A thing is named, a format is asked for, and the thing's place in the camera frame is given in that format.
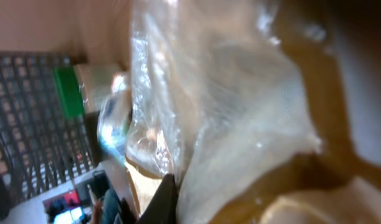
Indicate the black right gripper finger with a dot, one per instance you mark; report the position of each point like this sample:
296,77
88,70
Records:
162,207

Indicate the teal Kleenex tissue pack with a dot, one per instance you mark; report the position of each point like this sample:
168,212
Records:
113,124

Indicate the beige Pantree snack bag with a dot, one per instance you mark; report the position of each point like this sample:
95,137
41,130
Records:
263,111

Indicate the grey plastic basket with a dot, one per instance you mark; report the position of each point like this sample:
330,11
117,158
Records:
40,149

